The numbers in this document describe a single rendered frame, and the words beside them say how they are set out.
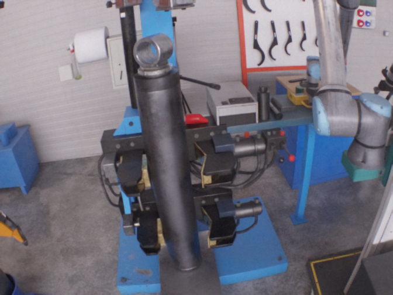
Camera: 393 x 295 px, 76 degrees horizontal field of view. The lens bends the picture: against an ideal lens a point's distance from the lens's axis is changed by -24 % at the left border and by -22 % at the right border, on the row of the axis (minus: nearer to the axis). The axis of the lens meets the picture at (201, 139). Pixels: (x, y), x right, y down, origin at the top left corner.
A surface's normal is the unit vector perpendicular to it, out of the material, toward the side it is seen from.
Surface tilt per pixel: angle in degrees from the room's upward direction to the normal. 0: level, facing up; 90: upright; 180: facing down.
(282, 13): 90
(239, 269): 0
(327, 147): 90
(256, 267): 0
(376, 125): 90
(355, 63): 90
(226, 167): 0
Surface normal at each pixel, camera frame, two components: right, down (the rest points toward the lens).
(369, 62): 0.13, 0.46
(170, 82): 0.68, 0.29
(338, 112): -0.22, -0.11
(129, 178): -0.08, -0.88
